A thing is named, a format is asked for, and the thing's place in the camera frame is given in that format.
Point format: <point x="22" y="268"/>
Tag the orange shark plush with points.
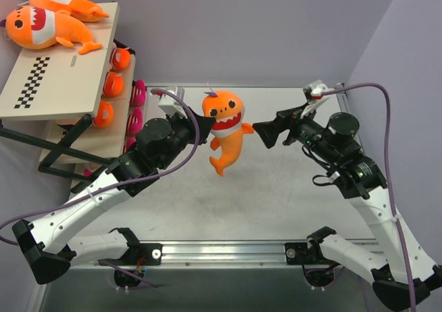
<point x="37" y="28"/>
<point x="83" y="10"/>
<point x="228" y="131"/>

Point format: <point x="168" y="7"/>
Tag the cream tiered shelf black frame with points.
<point x="63" y="88"/>

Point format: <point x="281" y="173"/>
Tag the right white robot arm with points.
<point x="403" y="275"/>

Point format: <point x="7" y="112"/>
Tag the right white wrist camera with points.
<point x="315" y="96"/>

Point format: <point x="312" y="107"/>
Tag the white pink plush on shelf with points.
<point x="138" y="93"/>

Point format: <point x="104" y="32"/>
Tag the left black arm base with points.
<point x="128" y="273"/>

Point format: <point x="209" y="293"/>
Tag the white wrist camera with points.
<point x="315" y="96"/>
<point x="169" y="105"/>

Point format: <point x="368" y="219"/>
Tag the aluminium mounting rail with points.
<point x="221" y="255"/>

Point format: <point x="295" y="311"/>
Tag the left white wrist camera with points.
<point x="169" y="105"/>

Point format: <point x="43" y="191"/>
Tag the white pink glasses plush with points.
<point x="134" y="122"/>
<point x="90" y="168"/>

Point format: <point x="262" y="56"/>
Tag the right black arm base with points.
<point x="319" y="272"/>

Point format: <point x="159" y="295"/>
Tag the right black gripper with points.
<point x="285" y="127"/>

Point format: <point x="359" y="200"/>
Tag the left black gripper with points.
<point x="190" y="126"/>

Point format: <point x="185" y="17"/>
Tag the black haired doll plush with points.
<point x="113" y="84"/>
<point x="119" y="58"/>
<point x="105" y="115"/>

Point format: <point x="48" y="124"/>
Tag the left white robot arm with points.
<point x="51" y="244"/>

